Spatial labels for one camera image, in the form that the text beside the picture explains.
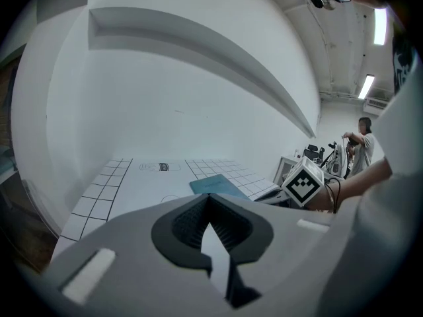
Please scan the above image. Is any ceiling light panel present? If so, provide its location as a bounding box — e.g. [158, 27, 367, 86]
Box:
[358, 73, 376, 100]
[373, 7, 388, 46]

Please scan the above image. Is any white side table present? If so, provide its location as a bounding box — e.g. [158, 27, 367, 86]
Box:
[274, 155, 301, 183]

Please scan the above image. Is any notebook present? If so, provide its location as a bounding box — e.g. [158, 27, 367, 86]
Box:
[188, 173, 251, 201]

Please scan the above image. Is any white air conditioner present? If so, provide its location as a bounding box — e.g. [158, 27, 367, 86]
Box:
[363, 97, 391, 116]

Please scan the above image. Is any light blue desk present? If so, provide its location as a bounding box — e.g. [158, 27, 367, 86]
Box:
[0, 145, 19, 181]

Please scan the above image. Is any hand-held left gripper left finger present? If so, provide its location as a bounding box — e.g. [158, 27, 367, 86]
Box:
[38, 193, 229, 317]

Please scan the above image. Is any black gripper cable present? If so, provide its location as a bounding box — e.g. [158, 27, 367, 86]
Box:
[325, 176, 342, 215]

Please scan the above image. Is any white device with cables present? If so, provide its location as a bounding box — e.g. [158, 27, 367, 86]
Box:
[319, 140, 350, 180]

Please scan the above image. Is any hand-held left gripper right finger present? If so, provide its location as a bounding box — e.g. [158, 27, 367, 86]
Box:
[210, 193, 334, 317]

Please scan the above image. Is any black office chair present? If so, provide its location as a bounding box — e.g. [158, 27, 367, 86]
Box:
[303, 143, 327, 161]

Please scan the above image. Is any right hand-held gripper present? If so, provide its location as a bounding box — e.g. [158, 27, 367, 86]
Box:
[253, 158, 327, 209]

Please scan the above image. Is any person's right forearm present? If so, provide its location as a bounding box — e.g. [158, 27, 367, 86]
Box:
[305, 157, 395, 215]

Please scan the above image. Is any person's black star-print t-shirt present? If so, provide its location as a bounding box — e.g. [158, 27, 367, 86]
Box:
[391, 0, 420, 96]

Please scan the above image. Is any white grid tablecloth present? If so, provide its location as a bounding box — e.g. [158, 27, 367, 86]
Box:
[49, 158, 282, 264]

